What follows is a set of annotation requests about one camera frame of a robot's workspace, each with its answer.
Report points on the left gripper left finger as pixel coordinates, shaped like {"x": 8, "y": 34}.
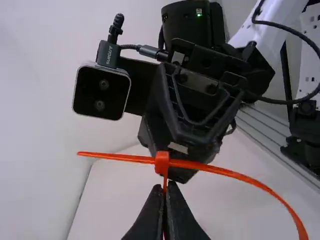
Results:
{"x": 150, "y": 217}

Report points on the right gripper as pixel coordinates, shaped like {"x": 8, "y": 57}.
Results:
{"x": 212, "y": 60}

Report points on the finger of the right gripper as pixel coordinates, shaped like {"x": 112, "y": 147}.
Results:
{"x": 160, "y": 140}

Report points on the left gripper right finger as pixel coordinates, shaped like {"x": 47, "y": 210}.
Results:
{"x": 180, "y": 217}

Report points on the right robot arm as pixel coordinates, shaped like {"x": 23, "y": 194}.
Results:
{"x": 265, "y": 45}

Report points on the silver rails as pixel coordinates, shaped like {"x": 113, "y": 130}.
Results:
{"x": 265, "y": 127}

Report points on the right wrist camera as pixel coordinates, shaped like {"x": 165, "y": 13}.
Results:
{"x": 100, "y": 92}

